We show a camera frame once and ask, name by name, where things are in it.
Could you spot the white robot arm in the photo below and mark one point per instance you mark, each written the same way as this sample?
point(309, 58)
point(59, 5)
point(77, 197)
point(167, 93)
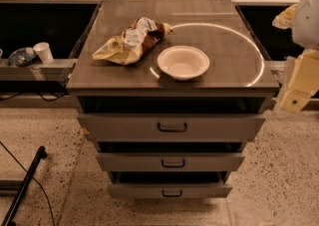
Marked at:
point(303, 20)

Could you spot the grey drawer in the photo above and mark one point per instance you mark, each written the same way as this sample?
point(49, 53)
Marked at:
point(143, 191)
point(171, 127)
point(161, 162)

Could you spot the grey drawer cabinet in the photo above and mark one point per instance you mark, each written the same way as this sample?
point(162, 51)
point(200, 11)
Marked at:
point(237, 80)

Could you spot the dark small plate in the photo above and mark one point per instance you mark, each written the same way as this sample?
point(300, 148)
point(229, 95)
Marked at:
point(22, 57)

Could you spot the white paper cup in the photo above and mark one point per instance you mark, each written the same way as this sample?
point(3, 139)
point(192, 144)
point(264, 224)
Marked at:
point(44, 52)

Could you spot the grey top drawer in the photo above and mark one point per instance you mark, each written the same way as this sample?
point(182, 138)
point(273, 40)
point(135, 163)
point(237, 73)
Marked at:
point(171, 127)

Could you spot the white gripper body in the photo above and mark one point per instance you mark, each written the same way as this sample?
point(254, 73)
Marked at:
point(307, 21)

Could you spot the crumpled yellow brown chip bag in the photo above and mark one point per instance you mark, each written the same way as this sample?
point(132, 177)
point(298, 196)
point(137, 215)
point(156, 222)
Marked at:
point(138, 39)

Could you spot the black floor stand bar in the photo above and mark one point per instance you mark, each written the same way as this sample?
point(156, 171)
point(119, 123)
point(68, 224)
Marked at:
point(23, 186)

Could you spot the white paper bowl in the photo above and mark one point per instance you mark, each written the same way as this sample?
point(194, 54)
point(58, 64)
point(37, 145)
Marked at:
point(183, 62)

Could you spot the grey bottom drawer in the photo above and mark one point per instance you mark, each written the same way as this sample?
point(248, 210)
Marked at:
point(143, 191)

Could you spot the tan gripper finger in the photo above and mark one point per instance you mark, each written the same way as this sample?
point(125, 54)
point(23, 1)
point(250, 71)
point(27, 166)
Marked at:
point(294, 101)

